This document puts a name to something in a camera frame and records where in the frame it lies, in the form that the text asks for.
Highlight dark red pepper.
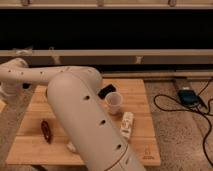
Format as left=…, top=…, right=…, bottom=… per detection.
left=41, top=120, right=52, bottom=143

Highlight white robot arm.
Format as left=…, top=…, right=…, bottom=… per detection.
left=0, top=58, right=146, bottom=171

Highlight wooden table board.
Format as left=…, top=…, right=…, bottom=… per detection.
left=6, top=79, right=161, bottom=166

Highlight white rolled cloth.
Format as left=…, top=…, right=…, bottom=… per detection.
left=67, top=141, right=78, bottom=154

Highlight black rectangular device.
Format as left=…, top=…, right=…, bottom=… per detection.
left=98, top=84, right=116, bottom=99

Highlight translucent plastic cup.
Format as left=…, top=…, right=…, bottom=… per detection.
left=105, top=92, right=123, bottom=115

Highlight white remote control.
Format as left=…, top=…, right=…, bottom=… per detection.
left=120, top=112, right=134, bottom=140

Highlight black power adapter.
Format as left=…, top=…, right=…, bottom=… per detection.
left=178, top=90, right=199, bottom=106

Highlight wooden rail beam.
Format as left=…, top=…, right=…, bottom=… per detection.
left=0, top=49, right=213, bottom=66

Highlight black cable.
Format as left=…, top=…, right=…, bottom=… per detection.
left=152, top=78, right=213, bottom=168

